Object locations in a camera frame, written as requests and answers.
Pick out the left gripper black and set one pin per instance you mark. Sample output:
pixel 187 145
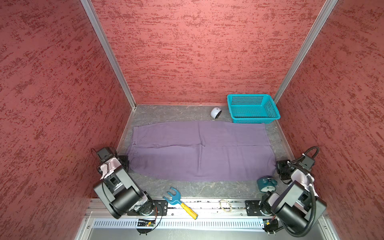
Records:
pixel 125 158

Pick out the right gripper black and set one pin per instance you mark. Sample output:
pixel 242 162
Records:
pixel 279 164

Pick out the purple trousers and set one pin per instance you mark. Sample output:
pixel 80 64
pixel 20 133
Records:
pixel 202 151

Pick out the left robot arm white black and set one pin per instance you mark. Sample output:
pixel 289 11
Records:
pixel 119 192

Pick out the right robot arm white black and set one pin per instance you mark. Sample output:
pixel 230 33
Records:
pixel 299 207

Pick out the teal plastic basket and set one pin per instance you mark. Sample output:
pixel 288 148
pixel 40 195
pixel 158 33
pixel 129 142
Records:
pixel 252 108

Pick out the white round mug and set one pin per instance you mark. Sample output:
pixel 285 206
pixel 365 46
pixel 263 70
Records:
pixel 215 113

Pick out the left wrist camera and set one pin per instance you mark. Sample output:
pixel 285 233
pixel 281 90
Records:
pixel 106 154

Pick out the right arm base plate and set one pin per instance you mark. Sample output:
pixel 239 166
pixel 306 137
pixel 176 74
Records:
pixel 253 208

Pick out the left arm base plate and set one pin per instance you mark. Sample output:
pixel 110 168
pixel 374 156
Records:
pixel 158 208

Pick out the aluminium frame rail front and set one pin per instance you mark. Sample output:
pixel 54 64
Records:
pixel 205 208

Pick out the blue fork tool yellow handle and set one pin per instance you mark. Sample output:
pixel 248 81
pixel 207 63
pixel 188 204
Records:
pixel 175 199

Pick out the white slotted cable duct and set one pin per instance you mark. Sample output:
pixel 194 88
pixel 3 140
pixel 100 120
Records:
pixel 190 224

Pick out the left aluminium corner post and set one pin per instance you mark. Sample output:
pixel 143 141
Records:
pixel 96 24

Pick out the aluminium corner post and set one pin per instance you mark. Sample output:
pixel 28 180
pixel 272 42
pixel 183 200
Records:
pixel 317 26
pixel 96 24

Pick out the right aluminium corner post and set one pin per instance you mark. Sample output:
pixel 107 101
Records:
pixel 317 26

